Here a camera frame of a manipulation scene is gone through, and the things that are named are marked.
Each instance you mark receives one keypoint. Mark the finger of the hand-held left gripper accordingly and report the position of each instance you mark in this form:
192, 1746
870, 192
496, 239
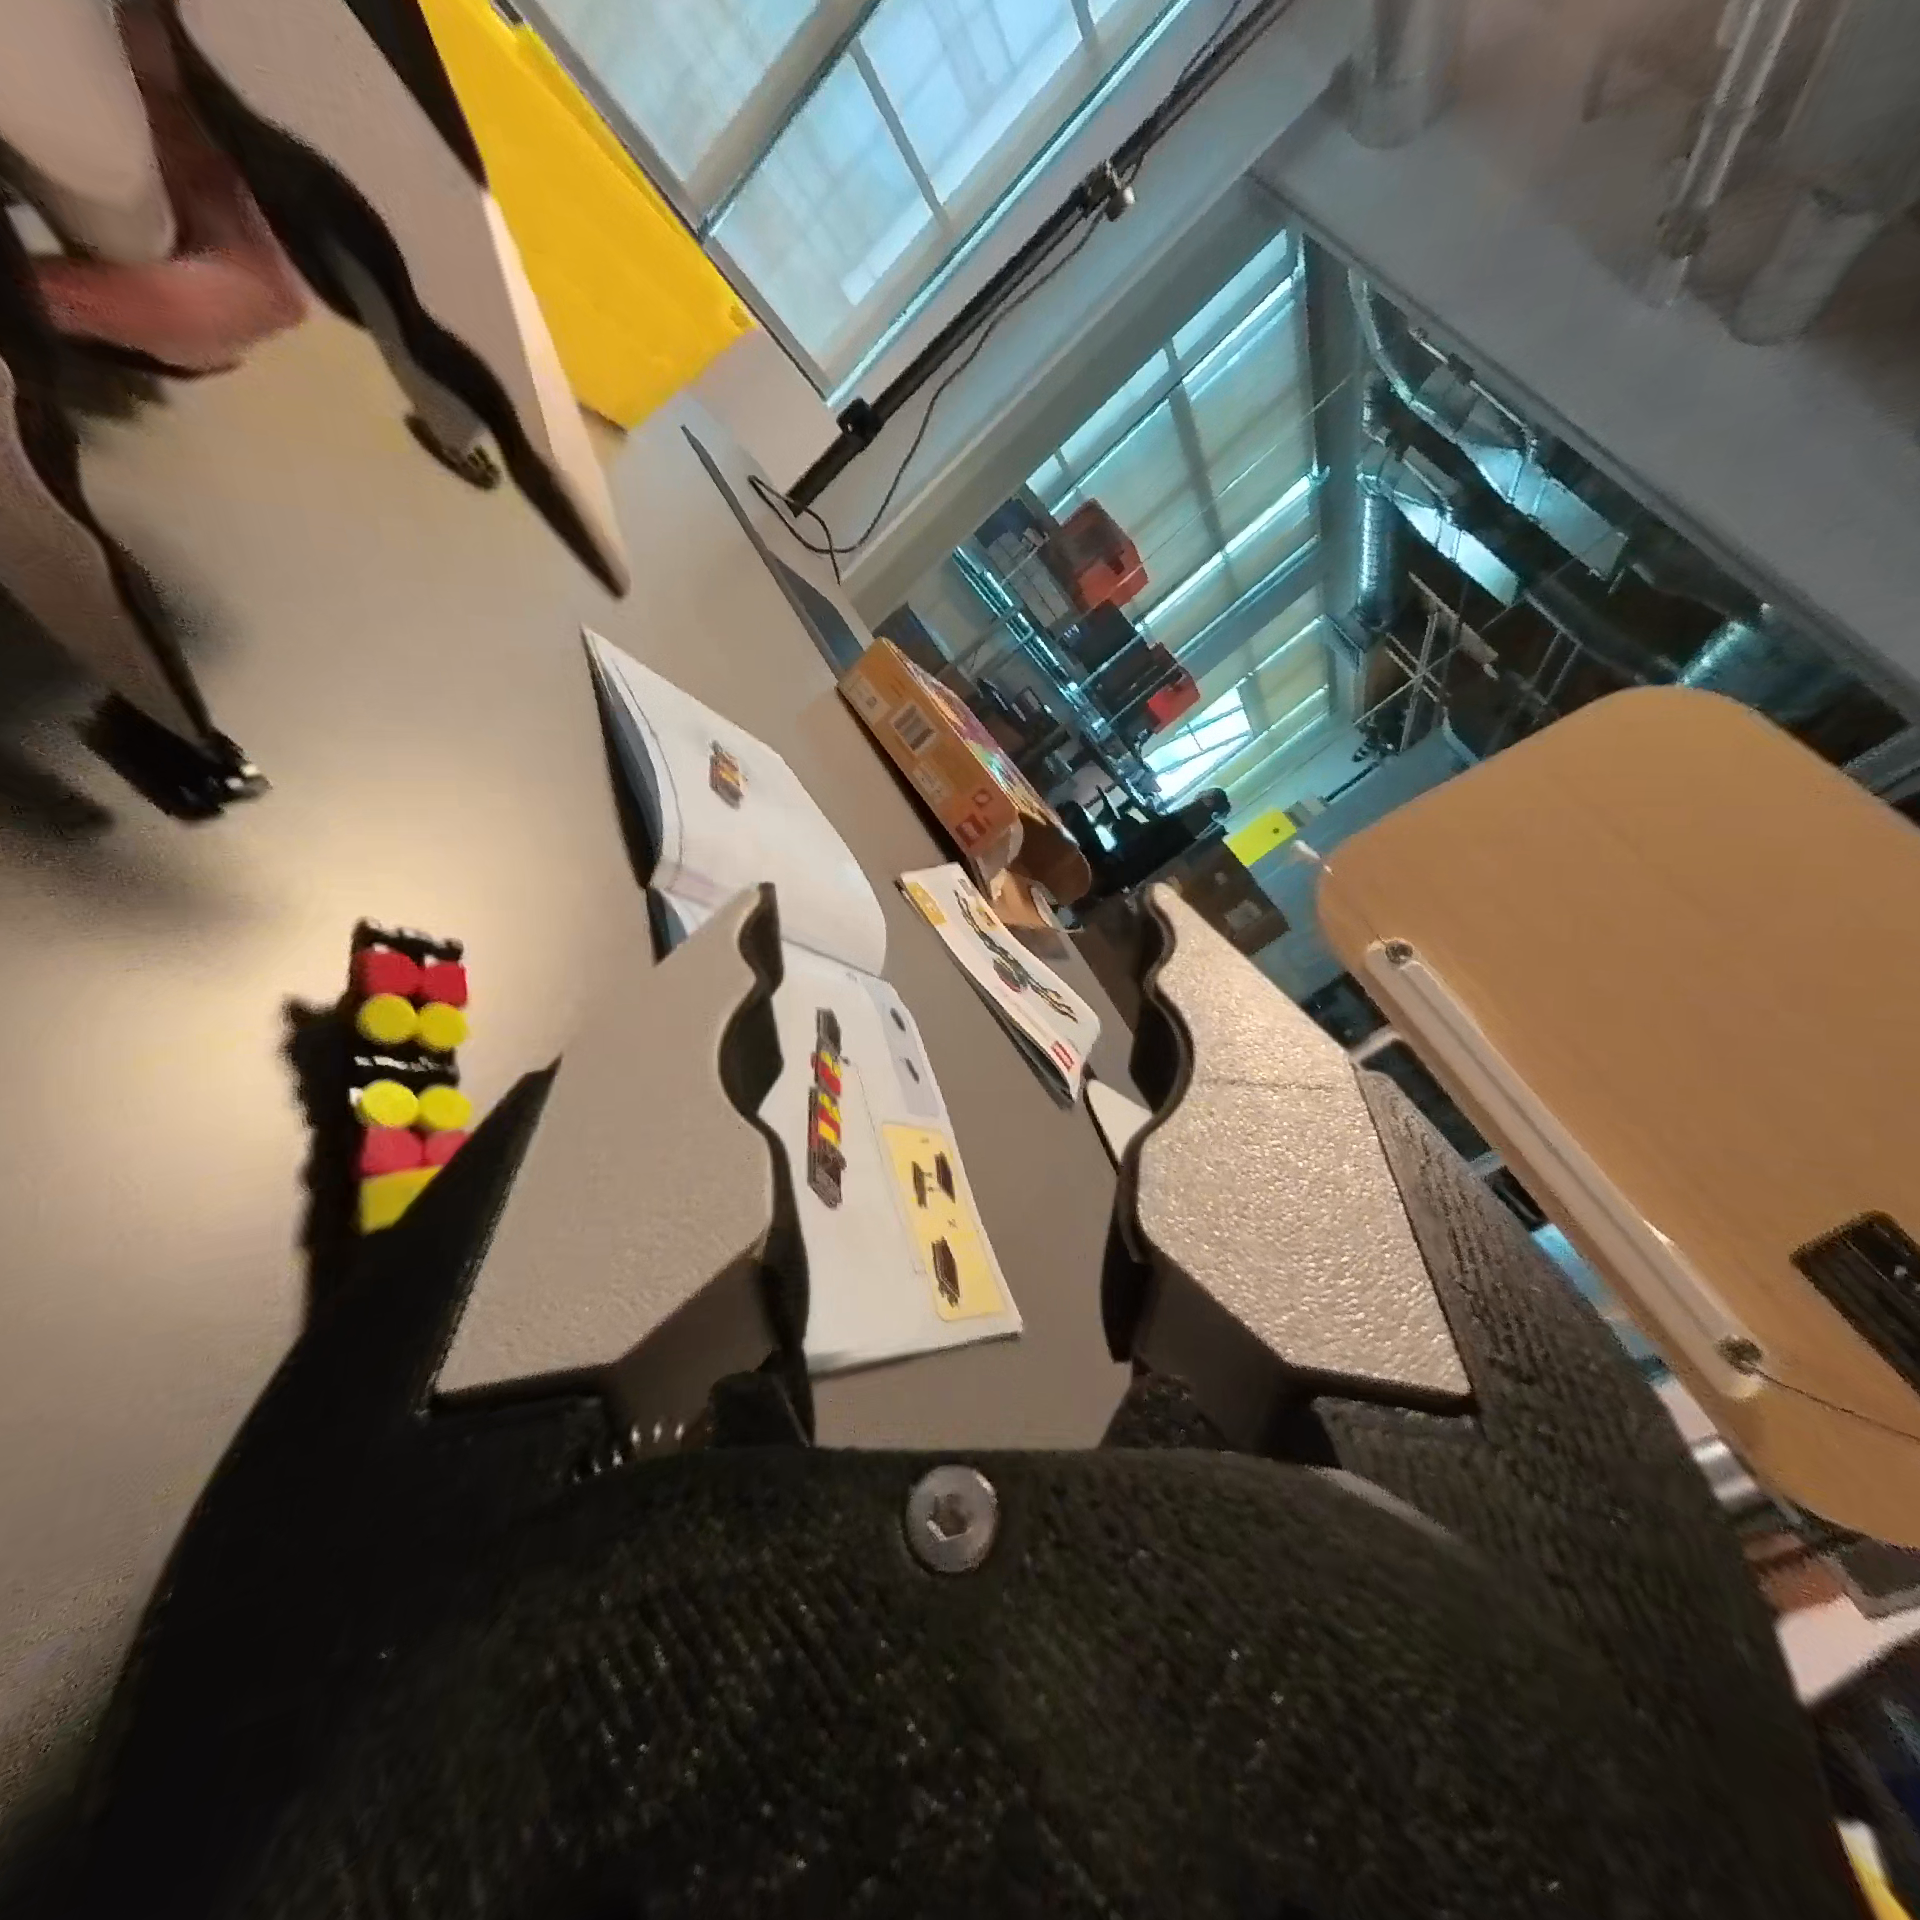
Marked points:
60, 586
421, 210

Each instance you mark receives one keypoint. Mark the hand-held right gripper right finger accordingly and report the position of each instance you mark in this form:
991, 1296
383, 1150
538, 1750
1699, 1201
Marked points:
1274, 1184

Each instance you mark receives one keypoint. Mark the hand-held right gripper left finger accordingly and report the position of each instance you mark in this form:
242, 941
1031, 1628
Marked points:
631, 1184

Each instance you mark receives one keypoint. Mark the red yellow black lego build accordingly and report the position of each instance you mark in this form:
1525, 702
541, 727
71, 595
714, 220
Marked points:
394, 975

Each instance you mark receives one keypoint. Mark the small lego instruction leaflet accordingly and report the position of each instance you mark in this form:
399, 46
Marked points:
998, 960

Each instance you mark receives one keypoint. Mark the open lego instruction booklet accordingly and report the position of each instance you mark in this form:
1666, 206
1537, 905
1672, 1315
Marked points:
750, 810

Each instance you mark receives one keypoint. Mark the orange lego box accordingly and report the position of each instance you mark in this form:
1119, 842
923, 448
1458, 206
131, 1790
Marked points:
929, 727

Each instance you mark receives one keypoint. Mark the person's left hand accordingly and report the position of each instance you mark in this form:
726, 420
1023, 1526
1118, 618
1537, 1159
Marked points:
165, 307

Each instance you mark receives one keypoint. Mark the yellow plastic bin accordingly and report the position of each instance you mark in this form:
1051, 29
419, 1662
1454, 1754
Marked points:
571, 224

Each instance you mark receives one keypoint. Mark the yellow sign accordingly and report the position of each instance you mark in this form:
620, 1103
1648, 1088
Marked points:
1261, 837

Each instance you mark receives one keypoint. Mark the black stand pole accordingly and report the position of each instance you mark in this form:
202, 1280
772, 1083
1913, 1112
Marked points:
828, 462

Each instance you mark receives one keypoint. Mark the orange black tool case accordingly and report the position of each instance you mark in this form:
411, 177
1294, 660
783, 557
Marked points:
1167, 686
1091, 552

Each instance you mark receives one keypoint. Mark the metal storage shelf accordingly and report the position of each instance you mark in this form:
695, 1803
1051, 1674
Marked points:
1035, 660

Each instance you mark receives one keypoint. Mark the silver ventilation duct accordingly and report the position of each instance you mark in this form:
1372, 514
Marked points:
1374, 494

